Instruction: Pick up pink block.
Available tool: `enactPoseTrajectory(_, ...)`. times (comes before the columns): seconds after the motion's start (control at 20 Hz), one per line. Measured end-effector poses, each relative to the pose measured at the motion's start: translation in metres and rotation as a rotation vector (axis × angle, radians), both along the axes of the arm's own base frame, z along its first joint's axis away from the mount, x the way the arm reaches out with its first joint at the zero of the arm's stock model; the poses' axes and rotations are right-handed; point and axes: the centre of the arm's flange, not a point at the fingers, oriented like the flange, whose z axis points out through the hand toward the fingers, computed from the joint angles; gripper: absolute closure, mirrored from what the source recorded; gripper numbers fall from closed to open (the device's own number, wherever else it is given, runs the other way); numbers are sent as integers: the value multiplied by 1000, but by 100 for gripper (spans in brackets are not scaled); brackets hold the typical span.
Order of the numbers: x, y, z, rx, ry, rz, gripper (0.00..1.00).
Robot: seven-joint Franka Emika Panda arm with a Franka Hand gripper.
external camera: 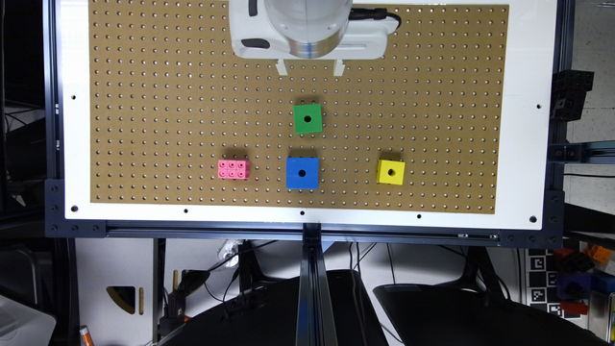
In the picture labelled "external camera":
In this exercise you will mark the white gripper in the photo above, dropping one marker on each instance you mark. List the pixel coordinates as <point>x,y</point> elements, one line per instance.
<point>309,30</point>

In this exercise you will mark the pink lego block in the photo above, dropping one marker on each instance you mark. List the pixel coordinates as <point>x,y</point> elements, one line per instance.
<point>233,169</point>

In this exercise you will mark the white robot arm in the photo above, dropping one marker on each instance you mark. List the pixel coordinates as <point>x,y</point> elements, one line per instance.
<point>331,30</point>

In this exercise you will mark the black block stack right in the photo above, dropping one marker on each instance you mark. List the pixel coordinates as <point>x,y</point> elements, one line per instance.
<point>569,89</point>

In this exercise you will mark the colourful block pile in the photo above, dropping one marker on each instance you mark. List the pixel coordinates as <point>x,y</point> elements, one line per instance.
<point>578,273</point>

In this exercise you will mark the green cube with hole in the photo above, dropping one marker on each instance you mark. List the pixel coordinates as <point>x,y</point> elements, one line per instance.
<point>308,118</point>

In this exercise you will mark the blue cube with hole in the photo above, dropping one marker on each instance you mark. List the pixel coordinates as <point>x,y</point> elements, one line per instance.
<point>302,173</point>

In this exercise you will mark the yellow cube with hole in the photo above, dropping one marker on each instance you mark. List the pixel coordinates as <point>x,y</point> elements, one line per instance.
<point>390,172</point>

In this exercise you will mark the brown pegboard panel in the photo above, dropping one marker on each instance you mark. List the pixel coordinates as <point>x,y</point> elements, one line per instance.
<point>169,99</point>

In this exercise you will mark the black office chair left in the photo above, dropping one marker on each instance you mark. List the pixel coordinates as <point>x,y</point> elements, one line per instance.
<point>268,316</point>

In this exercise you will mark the black office chair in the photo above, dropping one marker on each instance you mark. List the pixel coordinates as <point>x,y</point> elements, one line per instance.
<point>268,316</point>
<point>442,316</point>

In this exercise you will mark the white cabinet panel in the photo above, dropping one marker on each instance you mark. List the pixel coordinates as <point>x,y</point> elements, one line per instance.
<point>116,289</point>

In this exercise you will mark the black office chair right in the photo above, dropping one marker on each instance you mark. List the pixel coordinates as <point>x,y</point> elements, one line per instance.
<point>442,316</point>

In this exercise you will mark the fiducial marker sheet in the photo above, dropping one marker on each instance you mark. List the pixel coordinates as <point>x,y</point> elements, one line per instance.
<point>541,277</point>

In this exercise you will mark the black aluminium table frame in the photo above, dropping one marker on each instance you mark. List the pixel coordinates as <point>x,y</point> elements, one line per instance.
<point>519,216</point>

